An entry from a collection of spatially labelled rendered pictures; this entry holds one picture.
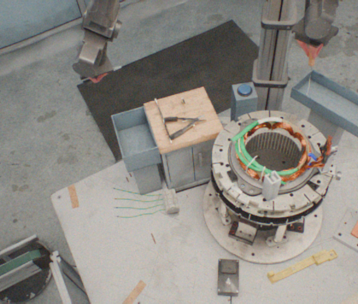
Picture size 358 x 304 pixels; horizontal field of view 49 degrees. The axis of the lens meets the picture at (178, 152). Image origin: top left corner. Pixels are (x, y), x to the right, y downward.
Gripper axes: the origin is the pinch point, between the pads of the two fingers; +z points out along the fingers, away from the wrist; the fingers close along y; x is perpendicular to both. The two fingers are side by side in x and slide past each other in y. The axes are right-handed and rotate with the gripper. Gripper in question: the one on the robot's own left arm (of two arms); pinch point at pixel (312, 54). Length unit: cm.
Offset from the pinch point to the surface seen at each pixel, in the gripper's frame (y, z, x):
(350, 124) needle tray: 16.0, 17.1, -2.5
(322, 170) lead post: 20.3, 9.7, -24.2
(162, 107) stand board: -29.5, 9.5, -34.1
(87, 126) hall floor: -138, 108, -33
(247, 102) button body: -14.0, 17.6, -12.7
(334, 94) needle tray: 5.0, 20.2, 7.1
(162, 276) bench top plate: -2, 37, -70
